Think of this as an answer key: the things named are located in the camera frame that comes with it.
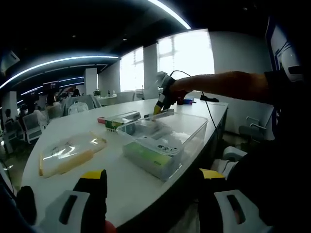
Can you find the window with blinds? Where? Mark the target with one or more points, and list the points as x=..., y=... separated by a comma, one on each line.
x=132, y=72
x=189, y=55

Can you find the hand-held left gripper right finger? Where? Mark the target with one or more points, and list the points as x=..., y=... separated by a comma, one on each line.
x=243, y=213

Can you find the grey white medicine box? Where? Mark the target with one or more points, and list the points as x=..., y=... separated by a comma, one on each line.
x=167, y=113

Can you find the white printed medicine box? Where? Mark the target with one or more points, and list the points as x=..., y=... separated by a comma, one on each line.
x=145, y=156

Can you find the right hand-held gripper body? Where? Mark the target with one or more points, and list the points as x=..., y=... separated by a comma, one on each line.
x=165, y=78

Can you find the white backpack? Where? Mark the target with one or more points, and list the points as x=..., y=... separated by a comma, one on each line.
x=77, y=108

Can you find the clear plastic storage box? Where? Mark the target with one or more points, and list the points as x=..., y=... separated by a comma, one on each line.
x=189, y=131

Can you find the grey jacket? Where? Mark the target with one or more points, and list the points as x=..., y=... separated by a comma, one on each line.
x=92, y=102

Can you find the red white medicine box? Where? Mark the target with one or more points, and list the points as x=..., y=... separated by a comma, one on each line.
x=101, y=120

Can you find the blue white wall poster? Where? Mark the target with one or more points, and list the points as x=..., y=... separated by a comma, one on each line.
x=279, y=41

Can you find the ceiling air conditioner unit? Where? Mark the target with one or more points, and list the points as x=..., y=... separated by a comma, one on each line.
x=9, y=59

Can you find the person's left hand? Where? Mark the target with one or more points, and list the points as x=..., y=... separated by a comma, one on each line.
x=111, y=228

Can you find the clear yellow-trimmed zip pouch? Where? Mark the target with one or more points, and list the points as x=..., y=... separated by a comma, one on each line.
x=70, y=153

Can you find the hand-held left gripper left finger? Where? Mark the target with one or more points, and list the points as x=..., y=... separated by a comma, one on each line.
x=70, y=213

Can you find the white worn chest device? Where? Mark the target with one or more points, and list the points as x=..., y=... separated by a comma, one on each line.
x=296, y=72

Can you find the white low chair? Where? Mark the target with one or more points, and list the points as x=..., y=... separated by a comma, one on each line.
x=233, y=153

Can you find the grey office chair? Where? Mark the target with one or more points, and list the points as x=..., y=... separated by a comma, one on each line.
x=255, y=131

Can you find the small blue box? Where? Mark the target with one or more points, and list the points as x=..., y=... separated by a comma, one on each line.
x=187, y=101

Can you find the person's right hand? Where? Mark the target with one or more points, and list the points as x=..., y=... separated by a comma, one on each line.
x=182, y=86

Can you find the white mesh office chair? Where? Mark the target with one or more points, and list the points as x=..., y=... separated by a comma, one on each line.
x=34, y=126

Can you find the green white medicine box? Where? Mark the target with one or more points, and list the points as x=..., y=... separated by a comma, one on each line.
x=114, y=125

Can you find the black cloth bundle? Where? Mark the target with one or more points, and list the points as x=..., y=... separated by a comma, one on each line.
x=209, y=98

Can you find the potted green plant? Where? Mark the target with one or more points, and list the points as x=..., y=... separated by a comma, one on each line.
x=97, y=93

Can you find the person's black clothing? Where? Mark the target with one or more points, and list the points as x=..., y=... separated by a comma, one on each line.
x=279, y=157

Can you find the ceiling light strip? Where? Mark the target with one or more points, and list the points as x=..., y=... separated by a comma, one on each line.
x=170, y=12
x=60, y=60

